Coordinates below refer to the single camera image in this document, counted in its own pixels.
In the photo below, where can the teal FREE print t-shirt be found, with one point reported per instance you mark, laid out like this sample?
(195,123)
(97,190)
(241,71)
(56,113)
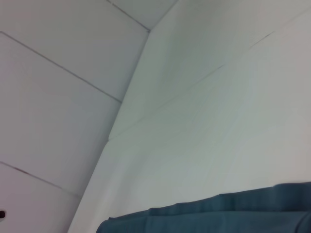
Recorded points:
(218,213)

